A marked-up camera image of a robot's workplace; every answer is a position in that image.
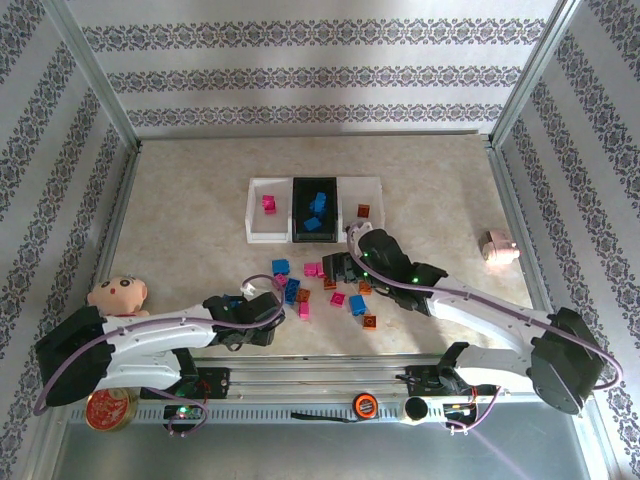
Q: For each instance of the perforated metal strip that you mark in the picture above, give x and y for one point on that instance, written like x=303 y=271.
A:
x=260 y=414

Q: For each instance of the aluminium front rail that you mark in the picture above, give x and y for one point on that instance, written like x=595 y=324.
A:
x=310 y=380

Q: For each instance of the aluminium back rail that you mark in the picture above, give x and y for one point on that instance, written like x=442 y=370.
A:
x=310 y=134

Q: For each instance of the white cup black opening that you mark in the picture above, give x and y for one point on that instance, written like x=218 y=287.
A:
x=416 y=409

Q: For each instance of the pink lego brick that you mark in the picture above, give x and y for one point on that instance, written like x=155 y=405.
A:
x=270 y=203
x=314 y=270
x=337 y=299
x=303 y=310

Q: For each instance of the blue lego brick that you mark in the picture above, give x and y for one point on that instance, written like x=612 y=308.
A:
x=316 y=210
x=280 y=266
x=233 y=301
x=357 y=305
x=320 y=197
x=312 y=224
x=292 y=289

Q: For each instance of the black plastic bin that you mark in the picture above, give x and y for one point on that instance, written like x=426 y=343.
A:
x=302 y=200

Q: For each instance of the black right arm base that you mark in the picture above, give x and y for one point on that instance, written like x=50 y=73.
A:
x=425 y=380

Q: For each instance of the black orange tape measure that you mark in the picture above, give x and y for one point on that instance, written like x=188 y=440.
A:
x=364 y=404

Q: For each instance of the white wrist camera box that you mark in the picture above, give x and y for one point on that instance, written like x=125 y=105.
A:
x=364 y=227
x=248 y=288

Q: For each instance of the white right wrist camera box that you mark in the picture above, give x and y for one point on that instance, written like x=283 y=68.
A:
x=364 y=227

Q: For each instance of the aluminium frame post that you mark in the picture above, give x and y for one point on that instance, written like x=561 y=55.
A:
x=532 y=70
x=92 y=70

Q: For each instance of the white plastic bin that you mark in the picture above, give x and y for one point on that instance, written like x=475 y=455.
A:
x=372 y=190
x=260 y=230

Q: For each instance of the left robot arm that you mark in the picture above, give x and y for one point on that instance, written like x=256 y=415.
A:
x=150 y=330

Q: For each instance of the small circuit board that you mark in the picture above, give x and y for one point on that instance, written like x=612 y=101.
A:
x=457 y=407
x=185 y=412

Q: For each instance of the red round tin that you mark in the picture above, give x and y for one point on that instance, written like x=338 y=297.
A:
x=111 y=408

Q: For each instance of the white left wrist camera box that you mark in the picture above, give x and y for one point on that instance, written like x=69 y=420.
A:
x=248 y=288

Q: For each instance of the pink plastic toy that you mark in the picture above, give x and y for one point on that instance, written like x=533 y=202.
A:
x=497 y=247

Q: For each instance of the aluminium side rail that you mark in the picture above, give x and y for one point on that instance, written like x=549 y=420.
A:
x=505 y=190
x=111 y=250

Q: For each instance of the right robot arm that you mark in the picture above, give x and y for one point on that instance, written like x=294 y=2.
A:
x=490 y=310

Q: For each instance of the plush doll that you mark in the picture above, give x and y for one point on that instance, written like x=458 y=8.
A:
x=117 y=295

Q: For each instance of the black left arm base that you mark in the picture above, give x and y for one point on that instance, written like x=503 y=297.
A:
x=215 y=382

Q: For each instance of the grey metal sheet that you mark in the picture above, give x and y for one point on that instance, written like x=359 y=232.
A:
x=300 y=455

